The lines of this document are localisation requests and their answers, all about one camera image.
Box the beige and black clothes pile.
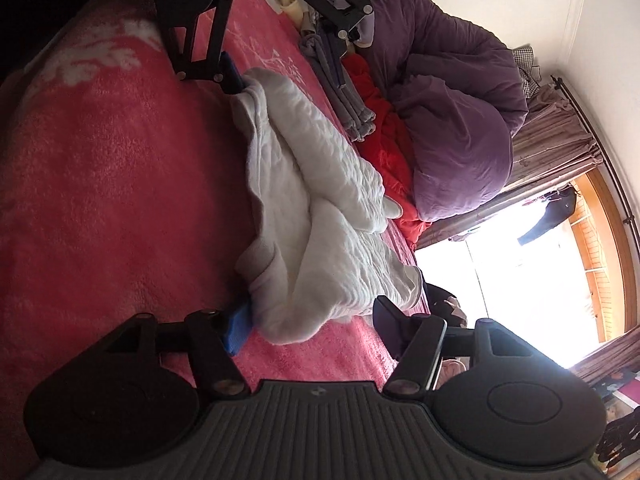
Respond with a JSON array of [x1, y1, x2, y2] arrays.
[[425, 282, 468, 326]]

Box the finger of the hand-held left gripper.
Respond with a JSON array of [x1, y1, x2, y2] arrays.
[[160, 0, 247, 95], [280, 0, 376, 56]]

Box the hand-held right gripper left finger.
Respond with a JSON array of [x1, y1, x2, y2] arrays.
[[87, 305, 253, 397]]

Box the pale pink folded garment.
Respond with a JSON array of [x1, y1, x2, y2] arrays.
[[439, 357, 466, 391]]

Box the brown striped curtain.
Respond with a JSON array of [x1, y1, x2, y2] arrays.
[[570, 327, 640, 388], [415, 92, 601, 251]]

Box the purple duvet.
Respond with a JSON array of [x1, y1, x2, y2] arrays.
[[367, 0, 530, 223]]

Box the red floral blanket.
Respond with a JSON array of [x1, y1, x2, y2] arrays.
[[0, 0, 481, 461]]

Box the white quilted pants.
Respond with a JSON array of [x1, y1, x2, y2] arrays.
[[230, 66, 423, 346]]

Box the dark hanging garment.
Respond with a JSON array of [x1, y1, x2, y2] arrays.
[[517, 187, 578, 246]]

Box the red quilt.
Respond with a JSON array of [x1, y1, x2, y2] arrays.
[[342, 52, 436, 248]]

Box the checked cloth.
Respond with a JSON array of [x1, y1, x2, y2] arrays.
[[510, 45, 543, 96]]

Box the dark curtain rod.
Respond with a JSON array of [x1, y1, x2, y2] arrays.
[[550, 75, 640, 238]]

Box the grey folded pants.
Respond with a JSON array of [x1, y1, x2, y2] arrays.
[[300, 30, 378, 143]]

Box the wall poster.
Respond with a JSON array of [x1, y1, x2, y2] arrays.
[[592, 367, 640, 466]]

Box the lilac grey garment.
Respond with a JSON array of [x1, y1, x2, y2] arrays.
[[310, 0, 377, 48]]

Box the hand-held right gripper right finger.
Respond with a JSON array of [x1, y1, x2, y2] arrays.
[[372, 295, 538, 396]]

